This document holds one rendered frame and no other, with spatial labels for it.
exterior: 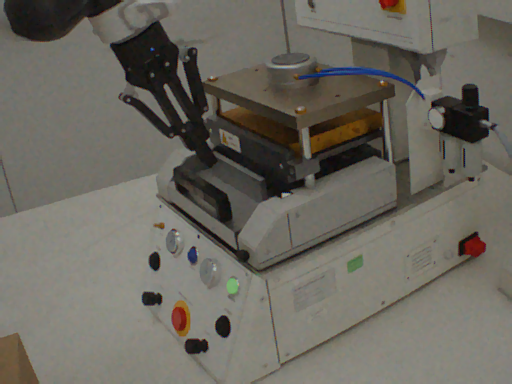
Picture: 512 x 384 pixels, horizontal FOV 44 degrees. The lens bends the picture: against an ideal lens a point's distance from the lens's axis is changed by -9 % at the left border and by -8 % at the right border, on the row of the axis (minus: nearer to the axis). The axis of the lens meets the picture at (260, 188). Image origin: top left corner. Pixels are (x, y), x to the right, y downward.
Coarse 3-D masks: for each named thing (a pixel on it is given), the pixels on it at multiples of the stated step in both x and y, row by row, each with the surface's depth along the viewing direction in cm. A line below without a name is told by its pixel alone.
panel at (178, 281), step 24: (168, 216) 111; (192, 240) 104; (168, 264) 110; (192, 264) 103; (240, 264) 93; (144, 288) 117; (168, 288) 110; (192, 288) 103; (216, 288) 98; (240, 288) 92; (168, 312) 109; (192, 312) 103; (216, 312) 97; (240, 312) 92; (192, 336) 102; (216, 336) 97; (216, 360) 96
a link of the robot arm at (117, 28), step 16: (128, 0) 80; (144, 0) 81; (160, 0) 80; (176, 0) 81; (96, 16) 81; (112, 16) 81; (128, 16) 81; (144, 16) 81; (160, 16) 81; (96, 32) 84; (112, 32) 82; (128, 32) 82
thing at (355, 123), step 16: (224, 112) 110; (240, 112) 109; (352, 112) 102; (368, 112) 101; (256, 128) 101; (272, 128) 100; (288, 128) 99; (320, 128) 98; (336, 128) 97; (352, 128) 99; (368, 128) 100; (288, 144) 94; (320, 144) 96; (336, 144) 98; (352, 144) 100
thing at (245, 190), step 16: (224, 160) 104; (208, 176) 110; (224, 176) 106; (240, 176) 101; (256, 176) 97; (176, 192) 107; (240, 192) 103; (256, 192) 98; (272, 192) 101; (192, 208) 103; (208, 208) 99; (240, 208) 98; (208, 224) 99; (224, 224) 94; (240, 224) 94; (224, 240) 96
